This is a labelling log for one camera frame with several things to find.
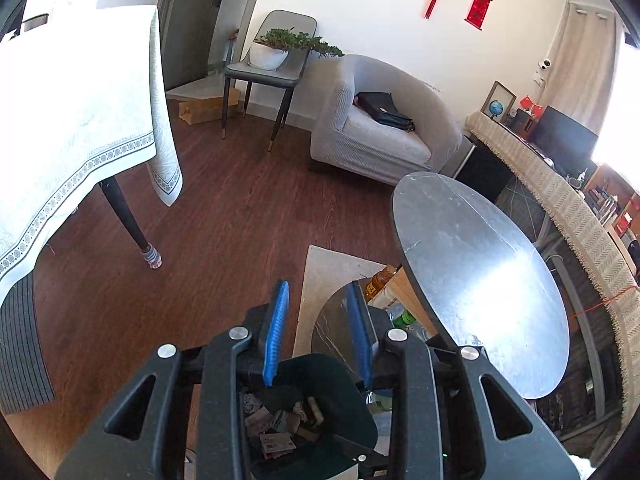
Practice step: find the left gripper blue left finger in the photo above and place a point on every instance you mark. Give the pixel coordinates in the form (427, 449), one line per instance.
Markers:
(242, 352)

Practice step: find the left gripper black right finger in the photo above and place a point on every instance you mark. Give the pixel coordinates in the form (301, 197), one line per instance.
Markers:
(388, 358)

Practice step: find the dark green trash bin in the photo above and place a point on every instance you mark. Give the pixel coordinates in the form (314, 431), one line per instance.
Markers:
(295, 426)

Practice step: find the green glass bottle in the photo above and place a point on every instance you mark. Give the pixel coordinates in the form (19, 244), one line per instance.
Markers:
(404, 320)

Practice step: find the wooden round side shelf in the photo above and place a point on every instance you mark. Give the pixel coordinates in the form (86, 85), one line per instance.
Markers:
(398, 288)

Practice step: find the amber tea bottle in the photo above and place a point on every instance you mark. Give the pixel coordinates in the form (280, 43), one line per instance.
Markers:
(378, 282)

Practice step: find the cream floor rug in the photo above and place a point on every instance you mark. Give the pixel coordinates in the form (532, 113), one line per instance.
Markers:
(325, 272)

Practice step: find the black table leg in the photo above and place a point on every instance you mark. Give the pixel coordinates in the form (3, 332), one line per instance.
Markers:
(116, 198)

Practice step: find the grey striped floor mat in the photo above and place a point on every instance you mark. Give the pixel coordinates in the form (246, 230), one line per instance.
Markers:
(24, 378)

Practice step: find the beige lace cabinet cloth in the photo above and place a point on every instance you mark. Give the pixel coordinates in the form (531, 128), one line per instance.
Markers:
(591, 244)

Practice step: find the grey fabric armchair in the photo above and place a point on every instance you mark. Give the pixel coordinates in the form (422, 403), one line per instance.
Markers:
(347, 137)

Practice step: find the cardboard box on floor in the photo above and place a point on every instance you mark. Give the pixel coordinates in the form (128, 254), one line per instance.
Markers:
(197, 111)

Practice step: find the black handbag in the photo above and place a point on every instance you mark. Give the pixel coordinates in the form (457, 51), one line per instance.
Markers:
(381, 108)

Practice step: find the black monitor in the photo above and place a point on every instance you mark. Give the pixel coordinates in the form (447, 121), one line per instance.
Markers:
(566, 142)

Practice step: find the framed globe picture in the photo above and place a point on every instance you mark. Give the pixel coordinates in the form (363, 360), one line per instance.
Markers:
(498, 102)

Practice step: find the grey dining chair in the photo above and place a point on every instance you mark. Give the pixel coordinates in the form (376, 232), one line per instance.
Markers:
(286, 77)

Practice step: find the white patterned tablecloth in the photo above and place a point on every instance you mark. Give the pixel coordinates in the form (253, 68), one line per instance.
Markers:
(79, 104)

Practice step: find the potted green plant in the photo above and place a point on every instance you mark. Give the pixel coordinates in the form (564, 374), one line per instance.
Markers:
(285, 47)

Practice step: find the beige curtain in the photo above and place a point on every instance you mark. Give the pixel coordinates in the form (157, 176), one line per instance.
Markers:
(583, 59)

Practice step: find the grey door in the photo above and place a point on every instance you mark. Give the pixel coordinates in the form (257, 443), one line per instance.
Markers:
(198, 36)

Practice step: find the red hanging wall decoration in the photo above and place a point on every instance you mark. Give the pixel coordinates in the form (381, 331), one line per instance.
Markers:
(477, 13)

